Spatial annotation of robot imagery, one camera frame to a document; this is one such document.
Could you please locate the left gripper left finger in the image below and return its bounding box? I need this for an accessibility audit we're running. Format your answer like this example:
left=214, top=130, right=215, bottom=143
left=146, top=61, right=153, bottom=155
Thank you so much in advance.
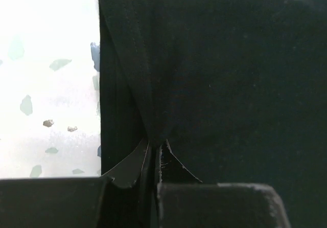
left=1, top=139, right=151, bottom=227

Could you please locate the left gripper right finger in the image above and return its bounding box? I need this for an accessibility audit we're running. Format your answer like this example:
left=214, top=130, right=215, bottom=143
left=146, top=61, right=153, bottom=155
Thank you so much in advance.
left=157, top=142, right=291, bottom=228

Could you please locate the black t-shirt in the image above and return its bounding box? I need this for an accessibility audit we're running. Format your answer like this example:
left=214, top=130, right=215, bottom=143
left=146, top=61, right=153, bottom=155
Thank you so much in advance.
left=98, top=0, right=326, bottom=227

